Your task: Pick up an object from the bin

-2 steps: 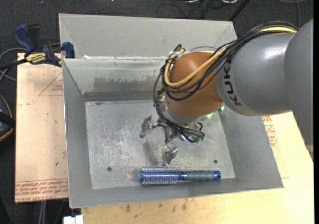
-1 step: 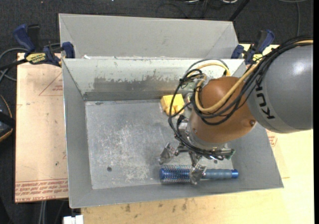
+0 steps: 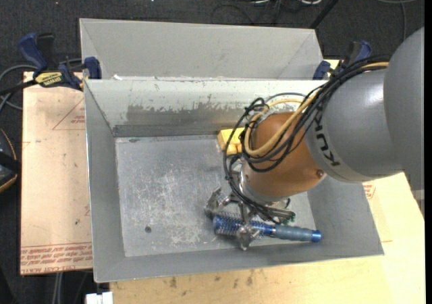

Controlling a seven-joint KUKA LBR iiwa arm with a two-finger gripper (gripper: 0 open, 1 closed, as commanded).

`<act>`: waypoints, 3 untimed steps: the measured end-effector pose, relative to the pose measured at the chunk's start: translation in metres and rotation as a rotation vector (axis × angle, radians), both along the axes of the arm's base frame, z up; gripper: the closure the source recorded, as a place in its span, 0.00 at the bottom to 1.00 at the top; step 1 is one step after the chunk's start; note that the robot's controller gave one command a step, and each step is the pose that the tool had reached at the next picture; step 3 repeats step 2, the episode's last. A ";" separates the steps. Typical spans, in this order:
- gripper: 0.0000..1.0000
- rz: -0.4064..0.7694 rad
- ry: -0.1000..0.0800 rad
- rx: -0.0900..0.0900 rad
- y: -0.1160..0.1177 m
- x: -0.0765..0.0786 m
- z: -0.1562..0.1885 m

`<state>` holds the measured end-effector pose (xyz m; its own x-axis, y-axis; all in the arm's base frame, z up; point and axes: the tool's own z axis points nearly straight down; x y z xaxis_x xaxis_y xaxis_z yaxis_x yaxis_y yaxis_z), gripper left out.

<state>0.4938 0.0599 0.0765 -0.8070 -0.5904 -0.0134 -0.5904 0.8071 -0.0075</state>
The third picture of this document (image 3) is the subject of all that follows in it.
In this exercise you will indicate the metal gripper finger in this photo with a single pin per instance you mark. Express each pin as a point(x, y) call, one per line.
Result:
point(216, 203)
point(245, 236)

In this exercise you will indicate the blue hair brush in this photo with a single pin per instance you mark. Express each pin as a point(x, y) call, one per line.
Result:
point(293, 233)

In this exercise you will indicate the grey metal bin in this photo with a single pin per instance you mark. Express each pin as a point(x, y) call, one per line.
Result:
point(162, 188)

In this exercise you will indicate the yellow sponge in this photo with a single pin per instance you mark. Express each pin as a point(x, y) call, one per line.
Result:
point(229, 142)

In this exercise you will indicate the brown cardboard board, red print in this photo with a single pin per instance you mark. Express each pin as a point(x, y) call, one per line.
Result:
point(54, 174)

